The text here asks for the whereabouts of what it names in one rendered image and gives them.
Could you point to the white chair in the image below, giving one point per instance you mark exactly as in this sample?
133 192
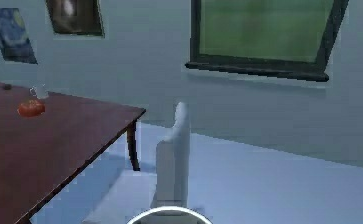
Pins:
174 156

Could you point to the black framed window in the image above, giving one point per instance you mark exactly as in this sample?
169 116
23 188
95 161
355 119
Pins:
265 33

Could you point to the dark red wooden table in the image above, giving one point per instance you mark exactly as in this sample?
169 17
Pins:
55 140

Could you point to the clear glass mug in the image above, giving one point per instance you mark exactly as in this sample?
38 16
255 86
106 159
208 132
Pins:
40 91

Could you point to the dark brown framed painting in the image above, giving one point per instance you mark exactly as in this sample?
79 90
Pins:
75 16

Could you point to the red tomato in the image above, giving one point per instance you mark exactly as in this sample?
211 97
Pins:
31 108

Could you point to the small dark round object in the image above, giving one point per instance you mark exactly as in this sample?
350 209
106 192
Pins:
7 87

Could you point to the blue framed painting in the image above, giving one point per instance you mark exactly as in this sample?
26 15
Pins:
12 35

